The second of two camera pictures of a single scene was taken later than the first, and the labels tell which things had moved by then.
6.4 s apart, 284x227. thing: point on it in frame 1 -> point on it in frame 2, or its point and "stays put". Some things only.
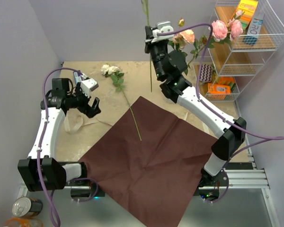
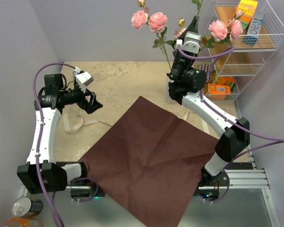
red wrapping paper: x=151 y=165 stays put
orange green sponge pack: x=228 y=81 stays put
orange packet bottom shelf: x=217 y=91 stays put
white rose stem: x=114 y=73 -> x=199 y=5
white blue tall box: x=254 y=29 stays put
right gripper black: x=149 y=44 -> x=193 y=27
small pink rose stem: x=146 y=13 -> x=156 y=22
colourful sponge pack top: x=247 y=7 stays put
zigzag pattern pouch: x=206 y=73 stays put
